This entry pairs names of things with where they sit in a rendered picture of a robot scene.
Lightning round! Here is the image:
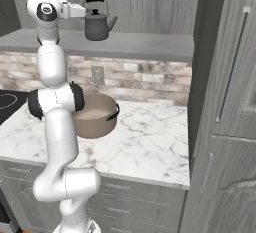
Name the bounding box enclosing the grey wide drawer handle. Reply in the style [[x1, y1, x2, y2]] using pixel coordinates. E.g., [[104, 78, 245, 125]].
[[107, 206, 132, 215], [109, 227, 132, 233], [105, 183, 132, 191]]

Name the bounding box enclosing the grey wide drawer front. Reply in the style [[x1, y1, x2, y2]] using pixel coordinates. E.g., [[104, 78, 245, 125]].
[[99, 175, 187, 209], [87, 192, 184, 227], [89, 212, 181, 233]]

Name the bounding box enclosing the grey tall cabinet door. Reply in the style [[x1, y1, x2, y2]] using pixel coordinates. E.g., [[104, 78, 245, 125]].
[[192, 0, 256, 140]]

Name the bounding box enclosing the long grey door handle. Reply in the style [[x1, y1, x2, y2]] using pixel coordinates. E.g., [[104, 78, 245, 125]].
[[215, 6, 252, 124]]

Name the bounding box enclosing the grey narrow drawer handle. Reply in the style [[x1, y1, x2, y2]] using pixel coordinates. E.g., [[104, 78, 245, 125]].
[[8, 166, 33, 174]]

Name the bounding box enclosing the short grey door handle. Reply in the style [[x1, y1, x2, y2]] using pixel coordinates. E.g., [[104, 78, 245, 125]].
[[199, 152, 215, 194]]

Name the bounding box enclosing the beige pot with black handles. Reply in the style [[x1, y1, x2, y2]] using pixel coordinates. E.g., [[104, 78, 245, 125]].
[[71, 92, 121, 140]]

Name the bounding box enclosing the grey wall outlet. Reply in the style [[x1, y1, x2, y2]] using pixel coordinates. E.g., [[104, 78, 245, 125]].
[[90, 64, 106, 86]]

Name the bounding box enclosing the grey open wall cabinet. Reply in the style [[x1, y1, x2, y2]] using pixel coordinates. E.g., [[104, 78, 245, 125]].
[[0, 0, 205, 64]]

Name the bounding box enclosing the black stove hob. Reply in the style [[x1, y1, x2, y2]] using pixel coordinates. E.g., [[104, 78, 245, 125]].
[[0, 89, 31, 127]]

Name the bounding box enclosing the grey base cabinet door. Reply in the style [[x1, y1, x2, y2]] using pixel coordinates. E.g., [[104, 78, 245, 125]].
[[0, 176, 63, 233]]

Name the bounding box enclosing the grey narrow drawer front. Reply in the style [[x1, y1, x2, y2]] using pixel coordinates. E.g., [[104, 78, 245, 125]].
[[0, 159, 47, 182]]

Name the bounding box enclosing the grey short cabinet door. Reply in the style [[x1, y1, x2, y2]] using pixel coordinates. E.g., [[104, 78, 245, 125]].
[[179, 134, 256, 233]]

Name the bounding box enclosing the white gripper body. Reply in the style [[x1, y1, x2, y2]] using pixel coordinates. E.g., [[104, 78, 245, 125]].
[[68, 3, 87, 20]]

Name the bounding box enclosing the dark grey kettle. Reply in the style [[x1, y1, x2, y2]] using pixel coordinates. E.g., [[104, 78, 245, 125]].
[[82, 0, 119, 42]]

